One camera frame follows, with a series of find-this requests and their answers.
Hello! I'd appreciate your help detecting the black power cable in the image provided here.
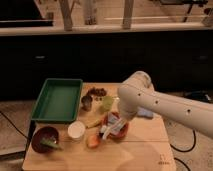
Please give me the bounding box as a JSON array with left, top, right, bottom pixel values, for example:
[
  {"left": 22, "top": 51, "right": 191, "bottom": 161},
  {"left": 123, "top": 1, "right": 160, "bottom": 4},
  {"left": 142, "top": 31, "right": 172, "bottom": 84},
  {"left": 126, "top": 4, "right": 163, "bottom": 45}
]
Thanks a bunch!
[{"left": 169, "top": 128, "right": 199, "bottom": 154}]

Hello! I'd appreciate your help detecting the dark red bowl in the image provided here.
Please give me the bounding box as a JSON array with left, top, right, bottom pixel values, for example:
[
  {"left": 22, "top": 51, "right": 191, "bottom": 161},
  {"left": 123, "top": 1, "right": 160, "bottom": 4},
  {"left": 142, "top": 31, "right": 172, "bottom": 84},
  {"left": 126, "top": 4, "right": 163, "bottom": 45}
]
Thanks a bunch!
[{"left": 31, "top": 126, "right": 59, "bottom": 153}]

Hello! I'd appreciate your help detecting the small metal cup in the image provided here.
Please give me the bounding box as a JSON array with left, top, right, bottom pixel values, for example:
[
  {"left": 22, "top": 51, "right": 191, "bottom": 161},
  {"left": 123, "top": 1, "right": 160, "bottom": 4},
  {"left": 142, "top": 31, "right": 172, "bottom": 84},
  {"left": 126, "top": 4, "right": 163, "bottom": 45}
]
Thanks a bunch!
[{"left": 81, "top": 95, "right": 93, "bottom": 111}]

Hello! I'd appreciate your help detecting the blue sponge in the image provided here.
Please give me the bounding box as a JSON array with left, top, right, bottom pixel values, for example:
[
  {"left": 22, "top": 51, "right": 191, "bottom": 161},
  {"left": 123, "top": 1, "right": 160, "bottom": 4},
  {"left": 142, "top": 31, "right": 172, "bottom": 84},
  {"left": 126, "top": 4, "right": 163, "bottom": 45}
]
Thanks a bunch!
[{"left": 138, "top": 108, "right": 153, "bottom": 119}]

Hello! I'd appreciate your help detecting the green vegetable toy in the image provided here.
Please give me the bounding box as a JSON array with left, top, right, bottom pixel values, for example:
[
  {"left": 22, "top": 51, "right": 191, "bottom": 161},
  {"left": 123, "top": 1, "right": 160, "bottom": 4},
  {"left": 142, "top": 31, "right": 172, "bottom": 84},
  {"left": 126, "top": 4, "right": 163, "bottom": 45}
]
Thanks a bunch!
[{"left": 40, "top": 138, "right": 62, "bottom": 150}]

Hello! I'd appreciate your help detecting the green plastic tray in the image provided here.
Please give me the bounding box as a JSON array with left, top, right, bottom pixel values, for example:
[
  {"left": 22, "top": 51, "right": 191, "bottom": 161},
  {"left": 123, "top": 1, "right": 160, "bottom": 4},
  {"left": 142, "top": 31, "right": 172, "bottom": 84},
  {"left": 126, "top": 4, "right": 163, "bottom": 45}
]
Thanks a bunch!
[{"left": 31, "top": 78, "right": 83, "bottom": 123}]

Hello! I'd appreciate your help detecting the white plastic cup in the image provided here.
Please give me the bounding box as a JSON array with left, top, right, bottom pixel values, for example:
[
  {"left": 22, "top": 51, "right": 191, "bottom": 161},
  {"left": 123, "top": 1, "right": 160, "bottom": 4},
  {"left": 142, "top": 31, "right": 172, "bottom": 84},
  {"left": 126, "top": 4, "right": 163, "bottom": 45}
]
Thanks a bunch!
[{"left": 68, "top": 121, "right": 86, "bottom": 140}]

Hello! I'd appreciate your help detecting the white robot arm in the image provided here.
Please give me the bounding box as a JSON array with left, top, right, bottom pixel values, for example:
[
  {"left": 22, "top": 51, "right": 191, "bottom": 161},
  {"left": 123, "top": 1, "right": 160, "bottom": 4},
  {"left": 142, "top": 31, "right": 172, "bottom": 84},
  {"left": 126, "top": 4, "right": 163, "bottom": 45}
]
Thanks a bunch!
[{"left": 117, "top": 71, "right": 213, "bottom": 139}]

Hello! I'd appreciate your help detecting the orange terracotta bowl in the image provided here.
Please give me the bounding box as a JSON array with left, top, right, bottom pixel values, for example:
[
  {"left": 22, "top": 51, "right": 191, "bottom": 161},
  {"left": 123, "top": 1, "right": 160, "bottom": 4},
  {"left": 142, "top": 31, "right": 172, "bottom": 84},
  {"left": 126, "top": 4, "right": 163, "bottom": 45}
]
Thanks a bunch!
[{"left": 99, "top": 112, "right": 129, "bottom": 139}]

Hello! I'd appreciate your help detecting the light blue cloth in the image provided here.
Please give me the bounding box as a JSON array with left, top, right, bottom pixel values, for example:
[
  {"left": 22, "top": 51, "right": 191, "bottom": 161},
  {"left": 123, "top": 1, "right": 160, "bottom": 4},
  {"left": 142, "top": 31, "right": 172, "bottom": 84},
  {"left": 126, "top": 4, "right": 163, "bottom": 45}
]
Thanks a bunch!
[{"left": 107, "top": 113, "right": 124, "bottom": 135}]

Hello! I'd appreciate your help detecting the orange fruit toy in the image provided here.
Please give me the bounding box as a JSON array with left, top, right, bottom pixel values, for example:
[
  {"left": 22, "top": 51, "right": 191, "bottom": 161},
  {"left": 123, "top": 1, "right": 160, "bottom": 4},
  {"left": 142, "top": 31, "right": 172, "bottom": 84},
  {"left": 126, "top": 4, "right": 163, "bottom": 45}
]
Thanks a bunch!
[{"left": 86, "top": 134, "right": 100, "bottom": 148}]

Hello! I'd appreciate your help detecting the wooden table board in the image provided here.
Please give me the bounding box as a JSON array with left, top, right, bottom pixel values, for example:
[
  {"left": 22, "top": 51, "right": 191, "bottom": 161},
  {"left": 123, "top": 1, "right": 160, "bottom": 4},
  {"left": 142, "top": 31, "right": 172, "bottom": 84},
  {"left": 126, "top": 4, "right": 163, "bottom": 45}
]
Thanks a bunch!
[{"left": 21, "top": 82, "right": 178, "bottom": 171}]

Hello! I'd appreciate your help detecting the light green plastic cup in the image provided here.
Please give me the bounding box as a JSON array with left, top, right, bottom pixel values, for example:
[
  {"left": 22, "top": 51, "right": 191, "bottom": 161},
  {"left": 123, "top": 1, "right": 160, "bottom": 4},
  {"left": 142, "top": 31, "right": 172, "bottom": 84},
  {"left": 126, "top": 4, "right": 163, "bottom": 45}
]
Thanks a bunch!
[{"left": 102, "top": 96, "right": 114, "bottom": 111}]

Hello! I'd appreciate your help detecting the yellow banana toy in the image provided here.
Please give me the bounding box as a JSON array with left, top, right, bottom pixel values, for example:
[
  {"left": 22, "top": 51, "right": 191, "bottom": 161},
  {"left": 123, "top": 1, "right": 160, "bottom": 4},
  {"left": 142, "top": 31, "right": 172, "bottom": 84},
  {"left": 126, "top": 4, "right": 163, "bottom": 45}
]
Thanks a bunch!
[{"left": 86, "top": 119, "right": 102, "bottom": 129}]

